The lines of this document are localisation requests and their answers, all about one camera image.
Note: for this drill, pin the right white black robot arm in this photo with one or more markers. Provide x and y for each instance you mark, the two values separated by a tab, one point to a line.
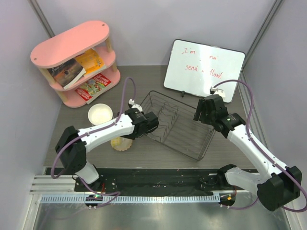
276	184

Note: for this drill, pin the black wire dish rack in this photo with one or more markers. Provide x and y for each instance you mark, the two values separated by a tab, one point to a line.
177	129

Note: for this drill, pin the red colourful cover book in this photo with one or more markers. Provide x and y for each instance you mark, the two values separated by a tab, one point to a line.
94	87

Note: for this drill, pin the white ribbed bowl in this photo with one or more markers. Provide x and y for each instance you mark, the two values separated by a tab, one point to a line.
100	113

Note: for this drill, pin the yellow dotted bowl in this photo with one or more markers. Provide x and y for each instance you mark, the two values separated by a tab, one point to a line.
121	144

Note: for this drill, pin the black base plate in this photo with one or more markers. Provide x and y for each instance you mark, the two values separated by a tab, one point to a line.
159	182

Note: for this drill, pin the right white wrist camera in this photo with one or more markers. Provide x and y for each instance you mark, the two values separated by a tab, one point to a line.
216	91

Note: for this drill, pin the dark cover book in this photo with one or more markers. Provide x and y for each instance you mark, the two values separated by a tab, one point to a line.
67	73

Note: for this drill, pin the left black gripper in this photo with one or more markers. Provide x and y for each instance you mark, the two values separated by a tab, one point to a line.
130	136

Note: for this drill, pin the yellow cover book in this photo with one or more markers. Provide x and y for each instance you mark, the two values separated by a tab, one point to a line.
91	61

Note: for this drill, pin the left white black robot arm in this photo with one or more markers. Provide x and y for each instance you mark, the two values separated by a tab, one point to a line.
73	145

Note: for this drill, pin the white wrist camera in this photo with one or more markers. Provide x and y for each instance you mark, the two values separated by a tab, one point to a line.
216	91
132	104

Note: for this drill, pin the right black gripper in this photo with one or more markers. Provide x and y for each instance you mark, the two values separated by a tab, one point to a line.
202	106

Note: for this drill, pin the white whiteboard with red writing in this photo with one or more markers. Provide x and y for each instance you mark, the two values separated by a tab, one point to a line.
194	68

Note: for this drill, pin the pink three-tier wooden shelf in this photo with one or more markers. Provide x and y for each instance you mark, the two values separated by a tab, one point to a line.
69	44

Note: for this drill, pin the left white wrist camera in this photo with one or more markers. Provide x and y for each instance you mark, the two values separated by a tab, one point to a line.
132	104

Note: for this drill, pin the white slotted cable duct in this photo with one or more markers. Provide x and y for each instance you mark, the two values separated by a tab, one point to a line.
92	199

